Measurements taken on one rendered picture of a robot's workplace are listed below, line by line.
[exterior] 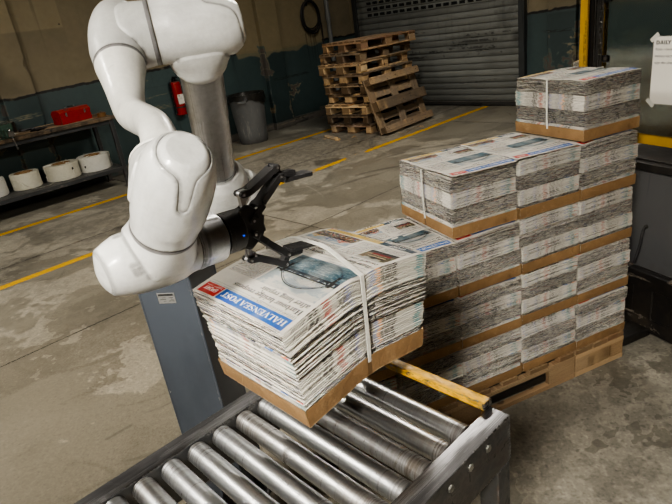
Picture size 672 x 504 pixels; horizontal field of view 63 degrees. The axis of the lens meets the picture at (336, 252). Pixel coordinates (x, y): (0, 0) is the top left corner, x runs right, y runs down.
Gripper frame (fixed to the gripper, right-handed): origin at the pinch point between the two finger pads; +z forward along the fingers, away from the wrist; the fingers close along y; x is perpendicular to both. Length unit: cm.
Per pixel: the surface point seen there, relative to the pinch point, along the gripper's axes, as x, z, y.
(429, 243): -33, 84, 40
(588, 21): -36, 207, -31
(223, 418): -18, -16, 50
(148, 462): -19, -34, 52
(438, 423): 23, 13, 48
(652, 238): 1, 218, 70
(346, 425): 7.4, -0.1, 48.7
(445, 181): -30, 89, 18
